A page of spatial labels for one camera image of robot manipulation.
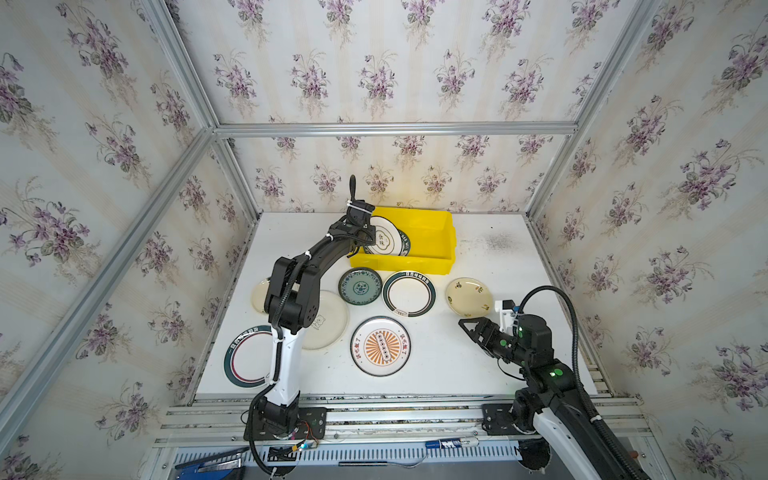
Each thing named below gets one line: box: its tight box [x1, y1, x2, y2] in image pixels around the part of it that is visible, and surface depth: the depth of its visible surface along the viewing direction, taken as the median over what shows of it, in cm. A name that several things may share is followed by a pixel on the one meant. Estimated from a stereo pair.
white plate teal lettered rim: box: [398, 228, 411, 257], surface depth 111 cm
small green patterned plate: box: [338, 267, 383, 306], surface depth 100 cm
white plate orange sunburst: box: [350, 316, 412, 377], surface depth 88 cm
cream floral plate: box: [445, 277, 493, 318], surface depth 100 cm
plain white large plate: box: [302, 290, 348, 350], surface depth 92 cm
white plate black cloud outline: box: [364, 216, 403, 255], surface depth 110 cm
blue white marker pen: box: [425, 438, 479, 449], surface depth 71 cm
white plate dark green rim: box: [382, 270, 437, 318], surface depth 98 cm
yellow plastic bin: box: [349, 206, 456, 275], surface depth 107 cm
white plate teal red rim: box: [224, 325, 273, 389], surface depth 84 cm
